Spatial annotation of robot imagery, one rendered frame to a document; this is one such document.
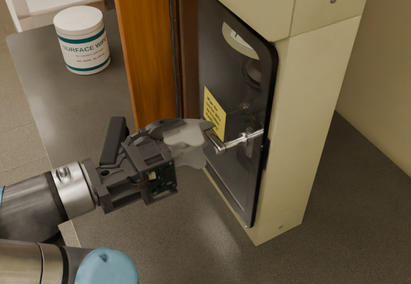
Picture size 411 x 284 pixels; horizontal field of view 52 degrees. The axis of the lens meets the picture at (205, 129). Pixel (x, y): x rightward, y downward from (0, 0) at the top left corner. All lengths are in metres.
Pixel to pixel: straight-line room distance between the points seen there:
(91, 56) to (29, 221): 0.70
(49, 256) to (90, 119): 0.67
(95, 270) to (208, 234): 0.42
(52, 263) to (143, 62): 0.52
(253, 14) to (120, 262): 0.30
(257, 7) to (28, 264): 0.35
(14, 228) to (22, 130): 2.00
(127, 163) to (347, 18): 0.36
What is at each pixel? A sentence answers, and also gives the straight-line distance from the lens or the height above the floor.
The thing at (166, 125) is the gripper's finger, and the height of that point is 1.23.
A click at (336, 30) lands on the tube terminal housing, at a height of 1.40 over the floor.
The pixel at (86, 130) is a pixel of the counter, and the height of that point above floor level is 0.94.
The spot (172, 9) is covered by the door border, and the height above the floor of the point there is 1.30.
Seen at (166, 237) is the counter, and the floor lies 0.94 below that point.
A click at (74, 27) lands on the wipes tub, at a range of 1.19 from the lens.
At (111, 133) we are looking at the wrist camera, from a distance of 0.68.
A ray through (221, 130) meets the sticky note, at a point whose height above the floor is 1.16.
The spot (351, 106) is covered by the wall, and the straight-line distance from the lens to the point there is 1.15.
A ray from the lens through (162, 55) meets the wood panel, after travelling 0.90.
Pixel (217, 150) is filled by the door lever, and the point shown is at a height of 1.20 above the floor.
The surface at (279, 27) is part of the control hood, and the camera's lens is 0.49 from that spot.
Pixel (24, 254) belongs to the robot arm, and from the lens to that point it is 0.47.
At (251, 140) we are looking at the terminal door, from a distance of 0.64.
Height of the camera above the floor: 1.68
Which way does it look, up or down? 45 degrees down
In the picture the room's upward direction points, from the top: straight up
